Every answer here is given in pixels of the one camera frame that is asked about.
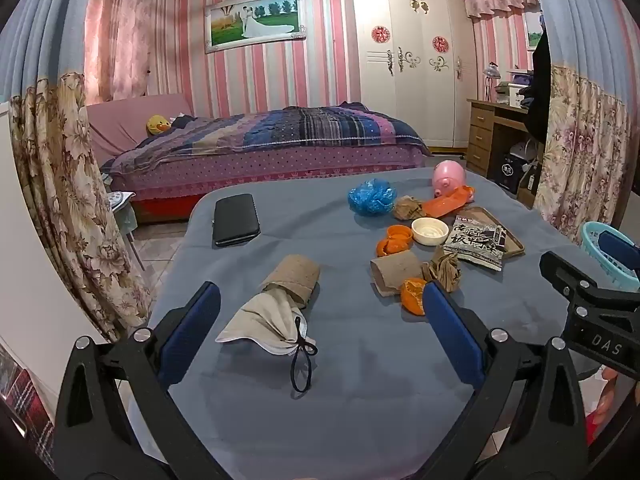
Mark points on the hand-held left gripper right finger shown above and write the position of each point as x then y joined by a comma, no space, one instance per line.
452,330

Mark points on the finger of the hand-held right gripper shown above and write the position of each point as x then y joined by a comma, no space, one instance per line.
560,272
617,255

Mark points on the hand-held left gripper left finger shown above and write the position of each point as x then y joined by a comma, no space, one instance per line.
192,330

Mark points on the turquoise plastic basket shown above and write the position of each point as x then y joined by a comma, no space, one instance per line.
602,255

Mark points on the orange peel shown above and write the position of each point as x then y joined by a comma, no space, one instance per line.
396,240
414,296

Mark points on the brown paper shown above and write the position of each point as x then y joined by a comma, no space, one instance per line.
407,207
442,270

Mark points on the beige face mask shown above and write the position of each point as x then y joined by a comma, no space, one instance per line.
267,322

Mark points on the cardboard tube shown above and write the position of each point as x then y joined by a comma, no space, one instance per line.
397,271
292,280

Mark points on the black and white snack packet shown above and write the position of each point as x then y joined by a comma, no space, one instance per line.
477,242

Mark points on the white bowl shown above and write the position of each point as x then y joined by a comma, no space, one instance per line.
430,230

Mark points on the orange plastic wrapper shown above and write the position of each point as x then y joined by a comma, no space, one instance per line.
447,202

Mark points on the blue plastic bag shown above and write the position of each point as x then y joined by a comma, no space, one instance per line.
372,197

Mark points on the person's right hand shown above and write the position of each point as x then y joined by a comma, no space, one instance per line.
614,400

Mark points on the grey blue tablecloth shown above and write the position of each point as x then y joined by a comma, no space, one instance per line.
360,375

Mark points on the black box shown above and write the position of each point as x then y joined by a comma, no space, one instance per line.
511,172

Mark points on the black wallet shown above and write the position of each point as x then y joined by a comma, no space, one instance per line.
236,220

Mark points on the blue and floral curtain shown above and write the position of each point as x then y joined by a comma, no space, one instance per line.
60,170
585,125

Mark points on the small stool with cloth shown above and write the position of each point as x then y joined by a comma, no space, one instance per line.
122,210

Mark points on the pink pig mug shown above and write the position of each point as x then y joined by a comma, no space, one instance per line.
448,176

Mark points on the bed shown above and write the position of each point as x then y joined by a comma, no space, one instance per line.
225,180

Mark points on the wooden desk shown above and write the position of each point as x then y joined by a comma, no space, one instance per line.
482,130

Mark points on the dark hanging clothing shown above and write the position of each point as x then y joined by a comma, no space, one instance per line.
539,95

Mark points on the plaid cloth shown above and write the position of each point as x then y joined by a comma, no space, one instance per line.
22,400

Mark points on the white printer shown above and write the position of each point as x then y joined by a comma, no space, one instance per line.
510,92

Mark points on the desk lamp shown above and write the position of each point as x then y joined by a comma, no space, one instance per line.
491,77

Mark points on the yellow duck plush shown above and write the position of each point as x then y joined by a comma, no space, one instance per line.
158,125

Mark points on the striped patchwork quilt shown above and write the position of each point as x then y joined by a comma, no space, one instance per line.
280,132

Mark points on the white wardrobe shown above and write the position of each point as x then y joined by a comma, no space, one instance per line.
415,90

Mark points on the pink floral curtain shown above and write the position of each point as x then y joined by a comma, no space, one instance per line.
122,35

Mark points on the framed wedding picture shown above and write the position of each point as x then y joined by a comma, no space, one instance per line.
255,21

